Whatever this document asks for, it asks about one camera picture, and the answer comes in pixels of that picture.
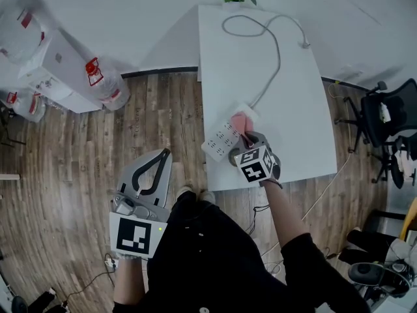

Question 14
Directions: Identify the white water dispenser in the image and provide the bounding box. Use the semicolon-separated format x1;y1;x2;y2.
18;27;104;114

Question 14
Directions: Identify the person's black clothing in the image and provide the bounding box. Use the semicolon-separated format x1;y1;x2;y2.
112;190;371;313

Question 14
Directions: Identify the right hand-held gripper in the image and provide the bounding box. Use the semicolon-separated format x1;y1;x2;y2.
234;130;283;184

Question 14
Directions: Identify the grey table cable grommet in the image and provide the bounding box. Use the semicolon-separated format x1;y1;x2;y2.
227;149;242;168

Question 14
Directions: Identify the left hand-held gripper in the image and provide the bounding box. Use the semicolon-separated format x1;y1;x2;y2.
109;147;174;260

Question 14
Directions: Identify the person's right forearm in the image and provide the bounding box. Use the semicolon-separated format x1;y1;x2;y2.
260;179;310;250

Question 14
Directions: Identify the black metal stand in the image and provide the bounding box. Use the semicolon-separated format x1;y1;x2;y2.
0;106;27;148

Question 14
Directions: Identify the pale pink garment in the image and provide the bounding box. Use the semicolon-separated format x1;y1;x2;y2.
392;153;408;172

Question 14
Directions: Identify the clear water bottle on dispenser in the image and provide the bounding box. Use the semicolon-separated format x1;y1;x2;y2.
0;0;59;67

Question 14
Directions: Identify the black mesh office chair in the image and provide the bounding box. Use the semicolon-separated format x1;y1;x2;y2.
334;78;417;156
371;135;417;190

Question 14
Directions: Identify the white beaded bracelet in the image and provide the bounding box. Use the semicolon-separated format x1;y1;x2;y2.
112;252;143;261

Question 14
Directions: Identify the black floor cable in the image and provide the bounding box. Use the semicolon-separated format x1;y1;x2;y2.
61;252;117;306

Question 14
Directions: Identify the white table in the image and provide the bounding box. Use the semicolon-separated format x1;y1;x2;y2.
197;4;338;192

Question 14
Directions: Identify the thin white floor cable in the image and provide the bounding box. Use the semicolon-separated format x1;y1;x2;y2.
301;82;354;221

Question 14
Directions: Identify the yellow board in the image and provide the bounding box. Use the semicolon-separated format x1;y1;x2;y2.
399;196;417;241

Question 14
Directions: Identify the black grey device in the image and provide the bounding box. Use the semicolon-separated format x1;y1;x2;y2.
347;261;412;298

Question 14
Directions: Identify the pink cloth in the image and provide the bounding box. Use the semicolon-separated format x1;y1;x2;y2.
230;110;258;148

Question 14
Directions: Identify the grey power cord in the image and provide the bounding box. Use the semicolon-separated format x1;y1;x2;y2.
221;13;310;109

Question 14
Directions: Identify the person's left forearm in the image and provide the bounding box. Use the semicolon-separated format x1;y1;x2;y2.
112;256;146;306

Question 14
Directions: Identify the black stool frame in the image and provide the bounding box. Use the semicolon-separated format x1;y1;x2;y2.
364;209;408;233

